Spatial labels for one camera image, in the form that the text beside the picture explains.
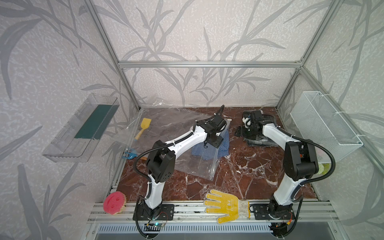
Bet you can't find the blue checked shirt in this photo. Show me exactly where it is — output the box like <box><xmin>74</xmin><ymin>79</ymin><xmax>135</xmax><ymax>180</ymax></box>
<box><xmin>192</xmin><ymin>130</ymin><xmax>230</xmax><ymax>160</ymax></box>

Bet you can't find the clear plastic vacuum bag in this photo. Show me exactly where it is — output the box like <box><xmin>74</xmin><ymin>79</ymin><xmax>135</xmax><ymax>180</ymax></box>
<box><xmin>113</xmin><ymin>108</ymin><xmax>232</xmax><ymax>181</ymax></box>

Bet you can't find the grey black plaid shirt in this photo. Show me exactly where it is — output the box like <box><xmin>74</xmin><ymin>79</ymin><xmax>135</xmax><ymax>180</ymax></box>
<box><xmin>245</xmin><ymin>137</ymin><xmax>279</xmax><ymax>147</ymax></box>

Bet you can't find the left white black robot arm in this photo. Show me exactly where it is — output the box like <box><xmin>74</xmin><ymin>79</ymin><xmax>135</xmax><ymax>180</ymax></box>
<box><xmin>133</xmin><ymin>105</ymin><xmax>227</xmax><ymax>214</ymax></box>

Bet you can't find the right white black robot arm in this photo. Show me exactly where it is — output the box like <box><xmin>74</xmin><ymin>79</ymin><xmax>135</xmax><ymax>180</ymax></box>
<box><xmin>235</xmin><ymin>110</ymin><xmax>336</xmax><ymax>219</ymax></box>

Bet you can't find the yellow silicone spatula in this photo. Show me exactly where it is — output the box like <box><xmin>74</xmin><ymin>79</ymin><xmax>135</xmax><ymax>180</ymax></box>
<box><xmin>134</xmin><ymin>118</ymin><xmax>152</xmax><ymax>141</ymax></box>

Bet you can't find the yellow dotted work glove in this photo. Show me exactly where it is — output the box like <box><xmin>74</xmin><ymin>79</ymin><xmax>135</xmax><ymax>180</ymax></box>
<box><xmin>204</xmin><ymin>190</ymin><xmax>251</xmax><ymax>224</ymax></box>

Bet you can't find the potted artificial flower plant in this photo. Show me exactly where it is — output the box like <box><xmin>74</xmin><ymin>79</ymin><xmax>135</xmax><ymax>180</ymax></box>
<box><xmin>317</xmin><ymin>163</ymin><xmax>331</xmax><ymax>176</ymax></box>

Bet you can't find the blue scissors-like tool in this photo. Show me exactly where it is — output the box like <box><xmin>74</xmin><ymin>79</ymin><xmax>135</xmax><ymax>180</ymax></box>
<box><xmin>122</xmin><ymin>149</ymin><xmax>138</xmax><ymax>160</ymax></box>

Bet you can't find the green circuit board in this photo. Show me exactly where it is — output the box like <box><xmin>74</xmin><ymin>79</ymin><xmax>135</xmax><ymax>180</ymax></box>
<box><xmin>146</xmin><ymin>222</ymin><xmax>166</xmax><ymax>231</ymax></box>

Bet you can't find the pink round sponge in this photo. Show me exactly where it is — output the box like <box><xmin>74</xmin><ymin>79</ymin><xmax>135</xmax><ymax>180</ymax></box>
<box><xmin>103</xmin><ymin>191</ymin><xmax>127</xmax><ymax>215</ymax></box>

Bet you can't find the white wire mesh basket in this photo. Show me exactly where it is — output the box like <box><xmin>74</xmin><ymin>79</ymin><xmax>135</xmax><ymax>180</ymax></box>
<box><xmin>291</xmin><ymin>91</ymin><xmax>363</xmax><ymax>162</ymax></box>

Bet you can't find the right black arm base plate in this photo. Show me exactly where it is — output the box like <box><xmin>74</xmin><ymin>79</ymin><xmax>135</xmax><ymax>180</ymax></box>
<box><xmin>250</xmin><ymin>203</ymin><xmax>296</xmax><ymax>222</ymax></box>

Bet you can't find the aluminium front rail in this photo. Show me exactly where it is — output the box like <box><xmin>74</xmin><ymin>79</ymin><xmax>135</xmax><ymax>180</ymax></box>
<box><xmin>87</xmin><ymin>201</ymin><xmax>340</xmax><ymax>224</ymax></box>

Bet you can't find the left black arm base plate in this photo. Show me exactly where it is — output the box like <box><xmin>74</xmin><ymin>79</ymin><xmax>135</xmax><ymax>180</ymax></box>
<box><xmin>133</xmin><ymin>203</ymin><xmax>175</xmax><ymax>221</ymax></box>

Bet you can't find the clear acrylic wall shelf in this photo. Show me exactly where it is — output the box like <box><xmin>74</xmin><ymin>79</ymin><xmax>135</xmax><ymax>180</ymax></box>
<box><xmin>42</xmin><ymin>94</ymin><xmax>120</xmax><ymax>163</ymax></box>

